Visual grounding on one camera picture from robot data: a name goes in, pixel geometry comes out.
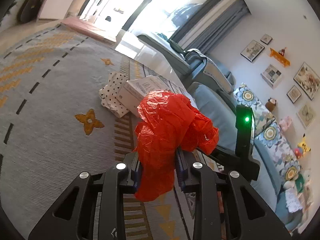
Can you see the small square frame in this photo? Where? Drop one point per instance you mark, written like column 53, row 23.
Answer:
column 266, row 39

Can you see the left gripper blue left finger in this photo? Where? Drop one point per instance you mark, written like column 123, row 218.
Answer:
column 92, row 205

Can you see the black guitar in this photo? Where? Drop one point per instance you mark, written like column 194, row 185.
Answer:
column 28, row 11

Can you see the brown monkey plush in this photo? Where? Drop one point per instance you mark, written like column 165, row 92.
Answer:
column 271, row 104

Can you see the polka dot paper bag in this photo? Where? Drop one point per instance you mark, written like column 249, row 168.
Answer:
column 108, row 94

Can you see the red plastic bag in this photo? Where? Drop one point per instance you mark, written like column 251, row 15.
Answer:
column 169, row 122

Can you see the pink pig plush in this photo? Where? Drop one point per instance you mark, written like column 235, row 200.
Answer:
column 285, row 123

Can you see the floral cushion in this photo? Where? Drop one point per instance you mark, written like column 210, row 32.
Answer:
column 278, row 153
column 263, row 117

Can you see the floral cushion left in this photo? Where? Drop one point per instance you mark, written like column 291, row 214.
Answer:
column 263, row 117

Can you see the blue grey curtain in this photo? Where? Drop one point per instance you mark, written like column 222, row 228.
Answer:
column 220, row 28

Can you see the floral cushion right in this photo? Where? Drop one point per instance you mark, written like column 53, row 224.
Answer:
column 278, row 153

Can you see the small brown frame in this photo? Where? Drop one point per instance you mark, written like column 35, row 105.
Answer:
column 294, row 94

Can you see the white framed photo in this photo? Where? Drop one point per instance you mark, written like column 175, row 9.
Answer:
column 272, row 76

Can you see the blue sectional sofa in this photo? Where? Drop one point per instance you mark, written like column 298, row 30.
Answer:
column 211, row 85

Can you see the orange wall shelf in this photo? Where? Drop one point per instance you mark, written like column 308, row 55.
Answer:
column 280, row 56

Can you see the yellow pikachu plush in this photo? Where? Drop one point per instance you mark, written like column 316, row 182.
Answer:
column 301, row 148

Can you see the large flower picture frame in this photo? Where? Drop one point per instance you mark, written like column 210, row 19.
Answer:
column 308, row 80

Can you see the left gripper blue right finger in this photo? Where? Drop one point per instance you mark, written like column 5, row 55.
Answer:
column 226, row 206

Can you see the black framed picture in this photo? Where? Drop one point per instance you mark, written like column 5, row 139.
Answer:
column 252, row 50

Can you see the butterfly picture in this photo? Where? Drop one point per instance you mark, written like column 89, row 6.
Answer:
column 306, row 115

